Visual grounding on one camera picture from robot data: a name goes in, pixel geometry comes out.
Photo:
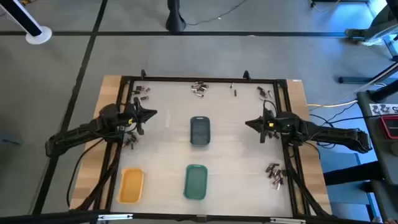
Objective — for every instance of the black desk foot bar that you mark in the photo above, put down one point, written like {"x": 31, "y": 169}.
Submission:
{"x": 357, "y": 80}
{"x": 351, "y": 174}

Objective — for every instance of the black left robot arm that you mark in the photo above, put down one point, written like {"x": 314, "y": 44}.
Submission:
{"x": 77, "y": 133}

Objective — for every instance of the blue-grey plastic bin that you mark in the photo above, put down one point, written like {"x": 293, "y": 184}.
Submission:
{"x": 200, "y": 130}

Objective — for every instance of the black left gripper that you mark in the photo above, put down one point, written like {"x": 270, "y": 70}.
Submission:
{"x": 133, "y": 116}

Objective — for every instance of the black frame clamp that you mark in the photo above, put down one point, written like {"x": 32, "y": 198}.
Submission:
{"x": 246, "y": 75}
{"x": 143, "y": 74}

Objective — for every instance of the yellow plastic bin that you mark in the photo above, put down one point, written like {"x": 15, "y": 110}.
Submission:
{"x": 130, "y": 186}

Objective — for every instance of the black aluminium table frame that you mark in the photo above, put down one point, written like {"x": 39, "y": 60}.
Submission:
{"x": 202, "y": 79}

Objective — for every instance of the white round-base post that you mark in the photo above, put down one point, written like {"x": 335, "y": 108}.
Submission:
{"x": 38, "y": 35}

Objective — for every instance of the silver frame bracket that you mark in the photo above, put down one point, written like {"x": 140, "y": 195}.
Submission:
{"x": 287, "y": 221}
{"x": 115, "y": 216}

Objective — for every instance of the dark grey side desk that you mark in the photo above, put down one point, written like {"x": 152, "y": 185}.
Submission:
{"x": 382, "y": 149}

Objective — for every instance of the green plastic bin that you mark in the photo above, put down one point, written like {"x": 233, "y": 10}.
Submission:
{"x": 196, "y": 182}

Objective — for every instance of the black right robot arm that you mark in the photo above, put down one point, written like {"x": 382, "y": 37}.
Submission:
{"x": 335, "y": 135}

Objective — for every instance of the white marker sheet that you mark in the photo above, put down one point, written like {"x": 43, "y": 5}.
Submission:
{"x": 384, "y": 109}

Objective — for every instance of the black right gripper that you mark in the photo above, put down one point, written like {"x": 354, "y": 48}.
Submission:
{"x": 275, "y": 126}

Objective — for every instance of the black stand pole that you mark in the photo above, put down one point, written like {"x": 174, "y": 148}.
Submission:
{"x": 175, "y": 21}

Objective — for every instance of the red and black case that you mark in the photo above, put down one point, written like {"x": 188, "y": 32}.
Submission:
{"x": 390, "y": 126}

